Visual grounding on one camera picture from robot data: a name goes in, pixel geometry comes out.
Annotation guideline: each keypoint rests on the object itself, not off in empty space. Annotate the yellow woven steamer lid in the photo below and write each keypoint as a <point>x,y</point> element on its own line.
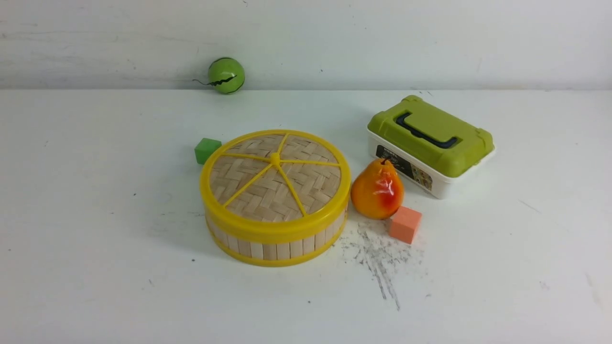
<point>276,186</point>

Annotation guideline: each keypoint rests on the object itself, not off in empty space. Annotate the yellow bamboo steamer basket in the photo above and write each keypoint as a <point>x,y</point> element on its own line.
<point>277,252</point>

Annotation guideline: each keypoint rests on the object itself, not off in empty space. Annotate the orange yellow toy pear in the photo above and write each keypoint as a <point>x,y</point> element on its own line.
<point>378,191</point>

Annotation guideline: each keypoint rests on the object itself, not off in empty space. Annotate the green cube block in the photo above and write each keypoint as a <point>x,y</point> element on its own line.
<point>205,148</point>

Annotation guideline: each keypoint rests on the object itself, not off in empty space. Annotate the salmon pink cube block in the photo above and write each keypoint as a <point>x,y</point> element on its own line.
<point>405,224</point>

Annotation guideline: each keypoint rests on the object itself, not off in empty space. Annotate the green watermelon toy ball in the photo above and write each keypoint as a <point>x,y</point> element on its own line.
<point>226,75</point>

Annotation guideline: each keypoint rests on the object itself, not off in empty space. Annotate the green lidded white box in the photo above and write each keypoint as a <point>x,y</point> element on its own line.
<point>430,147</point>

